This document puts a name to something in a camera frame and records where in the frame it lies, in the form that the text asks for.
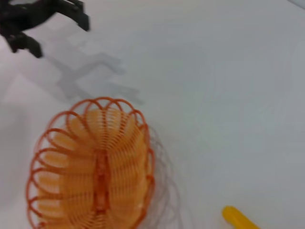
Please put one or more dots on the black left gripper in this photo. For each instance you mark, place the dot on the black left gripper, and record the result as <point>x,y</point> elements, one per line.
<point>21,16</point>

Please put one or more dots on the yellow banana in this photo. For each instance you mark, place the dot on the yellow banana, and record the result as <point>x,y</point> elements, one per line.
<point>236,218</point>

